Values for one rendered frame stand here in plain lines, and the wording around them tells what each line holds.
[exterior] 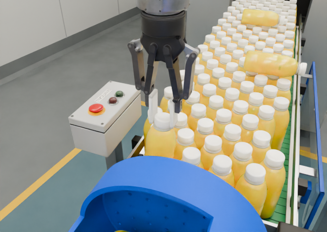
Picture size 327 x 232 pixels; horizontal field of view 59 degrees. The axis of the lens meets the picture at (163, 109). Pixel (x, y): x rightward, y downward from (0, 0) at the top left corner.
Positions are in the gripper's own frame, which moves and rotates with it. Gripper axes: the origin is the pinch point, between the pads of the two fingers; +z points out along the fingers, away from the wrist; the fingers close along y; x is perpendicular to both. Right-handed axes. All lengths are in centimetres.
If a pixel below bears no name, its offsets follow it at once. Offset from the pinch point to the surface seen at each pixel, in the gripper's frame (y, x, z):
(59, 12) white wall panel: -234, 243, 70
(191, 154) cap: 6.8, -0.9, 9.6
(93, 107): -19.9, 3.0, 6.2
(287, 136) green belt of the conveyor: 29, 37, 28
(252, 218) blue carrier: 20.4, -20.3, -1.0
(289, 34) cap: 24, 86, 10
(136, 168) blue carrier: 4.6, -21.2, -5.0
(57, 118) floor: -145, 111, 117
